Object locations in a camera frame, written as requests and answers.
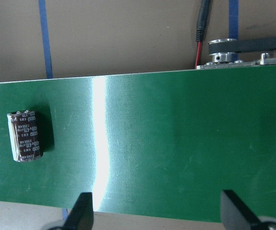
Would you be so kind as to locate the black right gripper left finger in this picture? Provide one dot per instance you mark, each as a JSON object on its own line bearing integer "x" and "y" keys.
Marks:
{"x": 81, "y": 216}

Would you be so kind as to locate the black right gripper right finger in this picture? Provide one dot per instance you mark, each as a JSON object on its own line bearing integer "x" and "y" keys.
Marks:
{"x": 235, "y": 214}

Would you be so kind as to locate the brown cylindrical capacitor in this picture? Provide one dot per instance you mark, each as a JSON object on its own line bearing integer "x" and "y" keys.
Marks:
{"x": 24, "y": 137}

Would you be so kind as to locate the green conveyor belt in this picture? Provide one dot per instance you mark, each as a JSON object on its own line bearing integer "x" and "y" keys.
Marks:
{"x": 161, "y": 144}

